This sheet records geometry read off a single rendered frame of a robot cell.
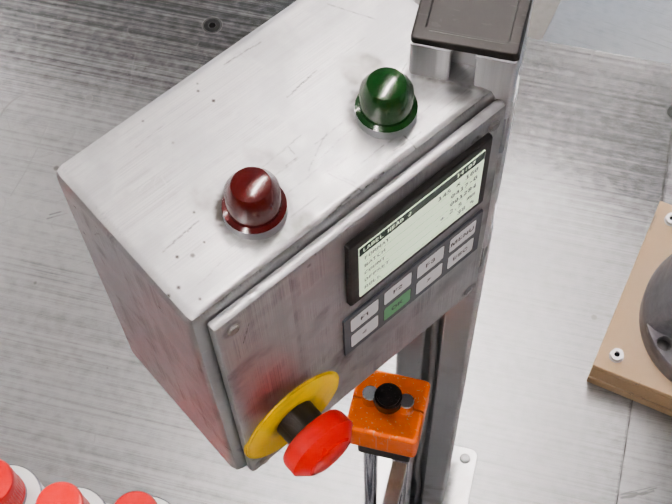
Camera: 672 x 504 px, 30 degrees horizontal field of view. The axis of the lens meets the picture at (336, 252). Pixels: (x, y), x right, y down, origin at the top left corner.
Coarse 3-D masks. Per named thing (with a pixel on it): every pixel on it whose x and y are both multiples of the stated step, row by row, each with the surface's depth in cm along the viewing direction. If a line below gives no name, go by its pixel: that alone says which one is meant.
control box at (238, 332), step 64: (320, 0) 55; (384, 0) 55; (256, 64) 53; (320, 64) 53; (384, 64) 53; (128, 128) 52; (192, 128) 52; (256, 128) 52; (320, 128) 52; (448, 128) 52; (64, 192) 52; (128, 192) 50; (192, 192) 50; (320, 192) 50; (384, 192) 51; (128, 256) 49; (192, 256) 49; (256, 256) 49; (320, 256) 50; (128, 320) 61; (192, 320) 48; (256, 320) 50; (320, 320) 55; (192, 384) 57; (256, 384) 55; (320, 384) 61; (256, 448) 61
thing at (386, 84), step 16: (368, 80) 50; (384, 80) 50; (400, 80) 50; (368, 96) 50; (384, 96) 50; (400, 96) 50; (368, 112) 50; (384, 112) 50; (400, 112) 50; (416, 112) 51; (368, 128) 51; (384, 128) 51; (400, 128) 51
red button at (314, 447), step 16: (288, 416) 61; (304, 416) 61; (320, 416) 60; (336, 416) 60; (288, 432) 61; (304, 432) 59; (320, 432) 59; (336, 432) 60; (288, 448) 60; (304, 448) 59; (320, 448) 59; (336, 448) 60; (288, 464) 60; (304, 464) 60; (320, 464) 60
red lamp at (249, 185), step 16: (240, 176) 48; (256, 176) 48; (272, 176) 48; (224, 192) 48; (240, 192) 48; (256, 192) 48; (272, 192) 48; (224, 208) 49; (240, 208) 48; (256, 208) 48; (272, 208) 48; (240, 224) 49; (256, 224) 49; (272, 224) 49
